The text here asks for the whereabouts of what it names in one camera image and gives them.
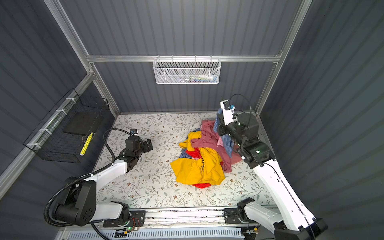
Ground blue checkered shirt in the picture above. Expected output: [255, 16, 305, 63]
[179, 108, 235, 162]

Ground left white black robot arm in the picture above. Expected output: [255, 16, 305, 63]
[44, 135, 153, 227]

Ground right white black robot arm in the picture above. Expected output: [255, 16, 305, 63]
[217, 110, 328, 240]

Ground maroon pink cloth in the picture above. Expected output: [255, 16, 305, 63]
[191, 120, 242, 173]

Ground red cloth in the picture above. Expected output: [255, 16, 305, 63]
[186, 148, 225, 186]

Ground yellow cloth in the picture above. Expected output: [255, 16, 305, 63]
[171, 131, 225, 186]

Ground floral table mat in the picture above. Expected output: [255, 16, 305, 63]
[95, 113, 274, 208]

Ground items in white basket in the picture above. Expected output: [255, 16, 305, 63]
[178, 74, 219, 84]

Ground white ventilation grille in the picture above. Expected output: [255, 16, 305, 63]
[67, 227, 245, 240]

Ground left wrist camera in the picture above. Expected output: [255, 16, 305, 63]
[130, 129, 138, 136]

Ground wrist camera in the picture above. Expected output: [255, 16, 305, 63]
[220, 100, 236, 126]
[130, 129, 138, 136]

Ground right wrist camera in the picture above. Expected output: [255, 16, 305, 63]
[220, 100, 236, 126]

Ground black wire basket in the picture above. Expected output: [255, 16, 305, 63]
[24, 91, 110, 164]

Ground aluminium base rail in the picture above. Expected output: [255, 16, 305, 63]
[59, 206, 283, 229]

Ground white wire mesh basket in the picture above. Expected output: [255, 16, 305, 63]
[153, 58, 222, 85]

